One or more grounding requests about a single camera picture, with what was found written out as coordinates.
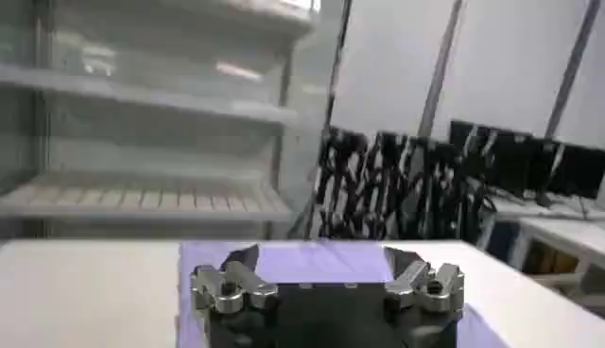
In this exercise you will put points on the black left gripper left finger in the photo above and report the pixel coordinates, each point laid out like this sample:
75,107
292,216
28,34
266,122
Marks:
227,288

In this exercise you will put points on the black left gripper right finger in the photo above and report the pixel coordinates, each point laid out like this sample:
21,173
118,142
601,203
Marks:
425,286

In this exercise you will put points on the purple printed shirt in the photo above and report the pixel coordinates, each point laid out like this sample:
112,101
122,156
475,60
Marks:
326,262

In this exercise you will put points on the white desk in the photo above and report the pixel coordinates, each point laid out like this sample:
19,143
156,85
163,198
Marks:
558,231

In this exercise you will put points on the empty white shelf unit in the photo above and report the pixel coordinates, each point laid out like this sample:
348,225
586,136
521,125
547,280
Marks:
151,118

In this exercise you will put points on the black tripod with camera rig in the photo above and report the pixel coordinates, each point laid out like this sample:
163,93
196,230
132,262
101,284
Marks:
437,194
472,203
392,189

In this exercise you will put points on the black tripod with box camera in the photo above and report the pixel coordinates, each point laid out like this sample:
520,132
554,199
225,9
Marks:
342,184

